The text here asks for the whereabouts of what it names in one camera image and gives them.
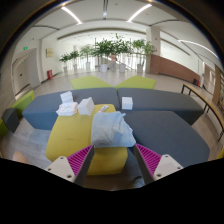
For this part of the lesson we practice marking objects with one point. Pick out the row of potted plants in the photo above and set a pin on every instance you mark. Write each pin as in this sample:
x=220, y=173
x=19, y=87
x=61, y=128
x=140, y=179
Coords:
x=106, y=50

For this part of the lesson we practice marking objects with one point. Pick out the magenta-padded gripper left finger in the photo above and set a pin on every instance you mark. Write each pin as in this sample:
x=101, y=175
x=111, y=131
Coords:
x=78, y=161

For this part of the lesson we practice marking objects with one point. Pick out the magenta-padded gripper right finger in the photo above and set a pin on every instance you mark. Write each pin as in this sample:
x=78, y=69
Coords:
x=150, y=160

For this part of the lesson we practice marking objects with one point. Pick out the stack of white tissue packs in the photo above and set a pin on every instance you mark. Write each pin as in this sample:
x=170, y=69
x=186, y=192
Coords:
x=66, y=97

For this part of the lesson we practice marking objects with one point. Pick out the yellow framed wall picture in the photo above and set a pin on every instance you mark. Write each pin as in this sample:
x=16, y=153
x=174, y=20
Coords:
x=49, y=53

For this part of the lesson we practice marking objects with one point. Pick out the ceiling strip lights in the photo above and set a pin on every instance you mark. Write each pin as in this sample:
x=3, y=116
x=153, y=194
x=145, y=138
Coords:
x=71, y=15

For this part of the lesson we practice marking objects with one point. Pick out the lime green ottoman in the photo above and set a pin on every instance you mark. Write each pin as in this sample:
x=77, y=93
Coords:
x=136, y=82
x=90, y=82

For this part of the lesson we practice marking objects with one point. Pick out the small white box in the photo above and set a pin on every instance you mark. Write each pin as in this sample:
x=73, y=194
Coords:
x=127, y=103

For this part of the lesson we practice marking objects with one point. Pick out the dark grey seat block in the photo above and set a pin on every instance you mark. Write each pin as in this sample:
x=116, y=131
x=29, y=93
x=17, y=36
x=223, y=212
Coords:
x=10, y=119

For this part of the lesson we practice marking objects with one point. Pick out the blue-grey upholstered ottoman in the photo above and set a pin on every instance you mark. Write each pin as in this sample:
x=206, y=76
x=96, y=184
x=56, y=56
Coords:
x=43, y=110

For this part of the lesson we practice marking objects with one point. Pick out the lime green seat block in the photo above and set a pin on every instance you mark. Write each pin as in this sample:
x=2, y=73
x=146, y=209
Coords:
x=24, y=101

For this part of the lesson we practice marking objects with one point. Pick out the large white box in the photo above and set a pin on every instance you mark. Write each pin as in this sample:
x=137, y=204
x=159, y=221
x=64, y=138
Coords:
x=86, y=106

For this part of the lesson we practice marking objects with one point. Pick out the grey upholstered ottoman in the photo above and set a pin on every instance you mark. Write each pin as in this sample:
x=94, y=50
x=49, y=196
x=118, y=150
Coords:
x=166, y=136
x=160, y=100

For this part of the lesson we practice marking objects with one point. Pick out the yellow upholstered ottoman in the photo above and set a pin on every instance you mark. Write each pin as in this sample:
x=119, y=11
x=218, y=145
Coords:
x=70, y=136

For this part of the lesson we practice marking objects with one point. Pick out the green exit sign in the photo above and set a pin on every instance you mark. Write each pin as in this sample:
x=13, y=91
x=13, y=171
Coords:
x=25, y=48

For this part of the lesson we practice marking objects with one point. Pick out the small white remote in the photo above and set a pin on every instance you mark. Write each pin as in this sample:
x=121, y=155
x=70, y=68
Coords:
x=104, y=108

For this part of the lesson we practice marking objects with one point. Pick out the wooden bench with black frame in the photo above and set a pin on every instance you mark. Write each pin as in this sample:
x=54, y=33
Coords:
x=206, y=100

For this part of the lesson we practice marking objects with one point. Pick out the red fire extinguisher box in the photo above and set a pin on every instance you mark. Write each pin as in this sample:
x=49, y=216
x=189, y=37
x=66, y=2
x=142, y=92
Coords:
x=49, y=74

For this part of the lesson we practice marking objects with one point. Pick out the light blue towel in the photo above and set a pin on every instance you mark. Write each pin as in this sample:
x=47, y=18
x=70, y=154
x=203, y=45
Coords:
x=111, y=131

